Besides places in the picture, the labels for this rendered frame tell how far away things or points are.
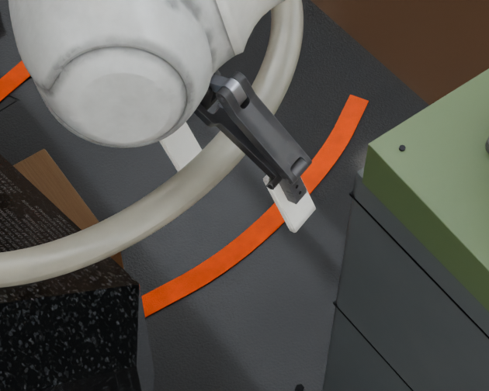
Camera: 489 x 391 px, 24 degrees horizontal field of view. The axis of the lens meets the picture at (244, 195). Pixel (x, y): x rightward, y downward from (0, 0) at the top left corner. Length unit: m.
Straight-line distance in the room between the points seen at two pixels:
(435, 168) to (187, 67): 0.86
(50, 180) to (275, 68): 1.38
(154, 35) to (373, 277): 1.11
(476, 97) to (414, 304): 0.31
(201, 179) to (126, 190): 1.50
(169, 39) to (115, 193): 1.84
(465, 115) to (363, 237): 0.25
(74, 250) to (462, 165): 0.65
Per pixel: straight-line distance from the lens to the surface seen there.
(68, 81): 0.60
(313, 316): 2.28
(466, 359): 1.59
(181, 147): 1.02
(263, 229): 2.37
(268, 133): 0.87
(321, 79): 2.60
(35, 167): 2.35
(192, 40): 0.61
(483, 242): 1.40
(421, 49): 2.70
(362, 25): 2.73
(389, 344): 1.78
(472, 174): 1.44
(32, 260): 0.96
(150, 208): 0.94
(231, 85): 0.85
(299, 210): 0.95
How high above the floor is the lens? 2.07
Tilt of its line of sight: 58 degrees down
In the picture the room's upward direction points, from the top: straight up
